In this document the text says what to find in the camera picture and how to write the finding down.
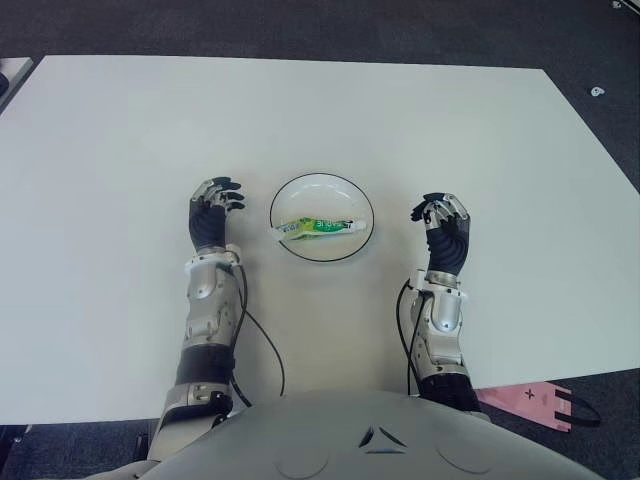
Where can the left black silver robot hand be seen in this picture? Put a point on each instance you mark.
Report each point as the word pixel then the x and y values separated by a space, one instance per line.
pixel 207 220

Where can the right silver black robot arm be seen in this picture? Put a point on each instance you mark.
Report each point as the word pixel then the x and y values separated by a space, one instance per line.
pixel 442 325

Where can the green white toothpaste tube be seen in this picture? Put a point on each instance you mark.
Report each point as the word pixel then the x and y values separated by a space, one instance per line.
pixel 320 226

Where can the small white floor object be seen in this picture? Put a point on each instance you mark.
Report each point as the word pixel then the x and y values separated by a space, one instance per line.
pixel 596 91

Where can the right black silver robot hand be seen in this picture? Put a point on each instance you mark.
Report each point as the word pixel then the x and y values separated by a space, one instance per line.
pixel 447 235

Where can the white furniture piece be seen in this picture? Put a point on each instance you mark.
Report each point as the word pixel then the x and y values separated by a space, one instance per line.
pixel 627 3

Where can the left silver black robot arm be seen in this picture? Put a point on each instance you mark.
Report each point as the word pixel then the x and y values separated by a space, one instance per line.
pixel 202 310

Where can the white plate with black rim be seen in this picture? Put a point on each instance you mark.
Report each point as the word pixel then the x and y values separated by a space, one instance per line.
pixel 320 200

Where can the grey robot torso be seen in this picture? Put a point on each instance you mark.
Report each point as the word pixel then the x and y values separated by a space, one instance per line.
pixel 380 440

